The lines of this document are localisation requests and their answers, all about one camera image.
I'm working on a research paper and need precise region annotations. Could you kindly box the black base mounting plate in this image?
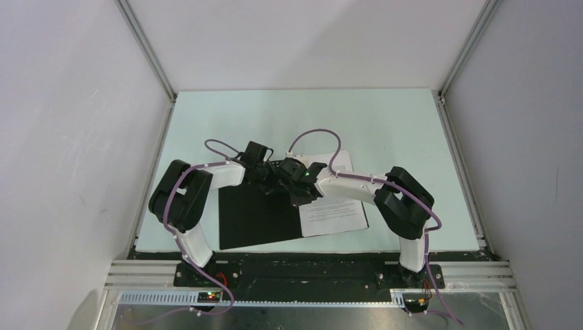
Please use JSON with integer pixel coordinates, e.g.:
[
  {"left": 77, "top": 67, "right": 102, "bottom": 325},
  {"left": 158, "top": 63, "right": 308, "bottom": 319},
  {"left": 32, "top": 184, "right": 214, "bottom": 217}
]
[{"left": 173, "top": 252, "right": 445, "bottom": 303}]

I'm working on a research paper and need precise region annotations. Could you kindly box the printed paper sheet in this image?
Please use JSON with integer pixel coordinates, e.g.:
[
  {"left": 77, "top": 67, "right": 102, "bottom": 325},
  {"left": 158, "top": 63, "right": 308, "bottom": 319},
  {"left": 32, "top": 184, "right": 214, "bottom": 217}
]
[{"left": 294, "top": 151, "right": 369, "bottom": 237}]

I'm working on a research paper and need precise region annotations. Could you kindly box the controller board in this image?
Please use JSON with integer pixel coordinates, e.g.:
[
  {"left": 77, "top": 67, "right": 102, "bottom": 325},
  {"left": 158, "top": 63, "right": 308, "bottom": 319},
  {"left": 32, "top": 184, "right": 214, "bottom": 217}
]
[
  {"left": 403, "top": 298, "right": 430, "bottom": 314},
  {"left": 197, "top": 291, "right": 222, "bottom": 304}
]

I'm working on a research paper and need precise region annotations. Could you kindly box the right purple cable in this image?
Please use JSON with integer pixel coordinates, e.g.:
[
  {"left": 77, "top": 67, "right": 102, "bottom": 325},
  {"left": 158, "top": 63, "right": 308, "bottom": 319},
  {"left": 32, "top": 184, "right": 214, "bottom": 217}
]
[{"left": 287, "top": 128, "right": 463, "bottom": 327}]

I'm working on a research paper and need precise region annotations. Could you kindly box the left controller board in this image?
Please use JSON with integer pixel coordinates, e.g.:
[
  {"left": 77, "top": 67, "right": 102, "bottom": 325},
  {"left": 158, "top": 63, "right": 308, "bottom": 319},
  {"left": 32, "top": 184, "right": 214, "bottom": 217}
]
[{"left": 197, "top": 291, "right": 222, "bottom": 304}]

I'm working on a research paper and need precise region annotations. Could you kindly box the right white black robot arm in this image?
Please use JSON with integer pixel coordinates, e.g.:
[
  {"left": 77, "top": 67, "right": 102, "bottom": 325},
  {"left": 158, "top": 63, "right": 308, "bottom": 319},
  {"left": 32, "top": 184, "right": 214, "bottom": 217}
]
[{"left": 274, "top": 157, "right": 435, "bottom": 287}]

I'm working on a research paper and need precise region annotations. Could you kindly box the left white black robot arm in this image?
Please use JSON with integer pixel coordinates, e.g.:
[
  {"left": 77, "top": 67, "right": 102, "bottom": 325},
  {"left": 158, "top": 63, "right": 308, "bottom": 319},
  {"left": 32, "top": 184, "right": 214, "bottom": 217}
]
[{"left": 148, "top": 142, "right": 273, "bottom": 287}]

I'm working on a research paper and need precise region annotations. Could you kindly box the red and black file folder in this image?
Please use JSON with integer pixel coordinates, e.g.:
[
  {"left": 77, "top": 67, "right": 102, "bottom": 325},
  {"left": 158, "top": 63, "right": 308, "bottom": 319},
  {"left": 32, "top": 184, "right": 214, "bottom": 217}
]
[{"left": 219, "top": 182, "right": 307, "bottom": 250}]

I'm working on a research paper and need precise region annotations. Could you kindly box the aluminium frame rail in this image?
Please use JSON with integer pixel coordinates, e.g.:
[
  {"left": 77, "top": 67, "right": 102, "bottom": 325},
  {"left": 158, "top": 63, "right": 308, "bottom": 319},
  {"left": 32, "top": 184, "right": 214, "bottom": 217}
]
[{"left": 105, "top": 256, "right": 517, "bottom": 307}]

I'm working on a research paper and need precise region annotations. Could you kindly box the right controller board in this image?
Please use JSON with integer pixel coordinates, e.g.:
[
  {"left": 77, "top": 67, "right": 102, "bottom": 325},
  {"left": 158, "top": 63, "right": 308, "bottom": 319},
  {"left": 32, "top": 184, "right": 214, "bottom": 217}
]
[{"left": 403, "top": 298, "right": 430, "bottom": 314}]

